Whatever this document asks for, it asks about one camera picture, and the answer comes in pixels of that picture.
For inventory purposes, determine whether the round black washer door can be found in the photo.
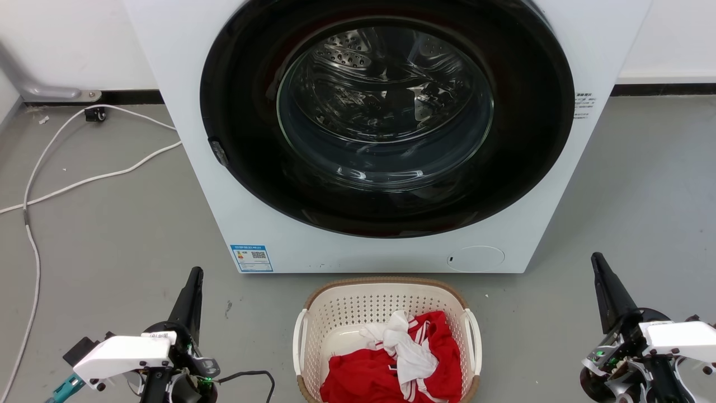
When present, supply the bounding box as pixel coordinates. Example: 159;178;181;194
200;0;576;238

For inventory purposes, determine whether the thin black cable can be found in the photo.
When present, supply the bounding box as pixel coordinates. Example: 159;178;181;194
215;370;276;403

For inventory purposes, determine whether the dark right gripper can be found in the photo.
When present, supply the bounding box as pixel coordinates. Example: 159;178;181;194
580;252;686;403

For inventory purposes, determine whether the round white filter cover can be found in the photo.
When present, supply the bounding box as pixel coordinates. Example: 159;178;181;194
446;246;506;273

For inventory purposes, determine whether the red garment with white stripes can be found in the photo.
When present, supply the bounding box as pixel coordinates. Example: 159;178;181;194
320;311;463;403

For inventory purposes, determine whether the thin white cable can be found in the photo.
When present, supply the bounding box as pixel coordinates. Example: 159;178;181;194
0;104;177;393

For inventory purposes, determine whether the white front-load washing machine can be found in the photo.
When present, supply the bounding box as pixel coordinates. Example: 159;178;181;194
122;0;654;275

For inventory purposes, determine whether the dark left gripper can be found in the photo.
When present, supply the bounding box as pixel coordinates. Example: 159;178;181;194
140;267;220;403

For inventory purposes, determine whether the blue energy label sticker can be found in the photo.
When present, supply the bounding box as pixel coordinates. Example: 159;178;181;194
230;244;274;273

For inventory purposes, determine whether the cream plastic laundry basket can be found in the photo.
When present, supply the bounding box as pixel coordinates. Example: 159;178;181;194
293;277;483;403

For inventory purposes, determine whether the grey metal pipe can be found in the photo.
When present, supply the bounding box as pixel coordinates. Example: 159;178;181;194
0;42;102;103

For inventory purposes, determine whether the small printed text sticker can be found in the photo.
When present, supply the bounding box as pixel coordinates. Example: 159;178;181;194
573;92;595;120

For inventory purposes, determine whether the teal cable connector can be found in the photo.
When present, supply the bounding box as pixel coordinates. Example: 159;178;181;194
46;374;86;403

